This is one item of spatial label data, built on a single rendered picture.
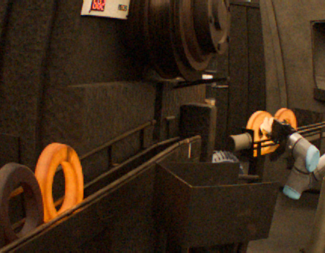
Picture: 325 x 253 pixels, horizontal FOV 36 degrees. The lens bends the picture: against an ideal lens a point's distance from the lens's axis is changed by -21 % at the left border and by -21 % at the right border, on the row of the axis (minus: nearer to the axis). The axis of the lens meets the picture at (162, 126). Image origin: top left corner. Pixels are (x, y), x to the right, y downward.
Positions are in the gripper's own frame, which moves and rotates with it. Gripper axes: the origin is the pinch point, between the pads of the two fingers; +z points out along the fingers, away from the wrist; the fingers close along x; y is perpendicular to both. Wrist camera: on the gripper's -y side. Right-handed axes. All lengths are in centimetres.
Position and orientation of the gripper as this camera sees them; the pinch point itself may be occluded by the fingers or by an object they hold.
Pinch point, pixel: (262, 126)
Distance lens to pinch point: 222.7
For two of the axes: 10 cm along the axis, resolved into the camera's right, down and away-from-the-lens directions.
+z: -5.2, -4.1, 7.5
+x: -8.2, 0.1, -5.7
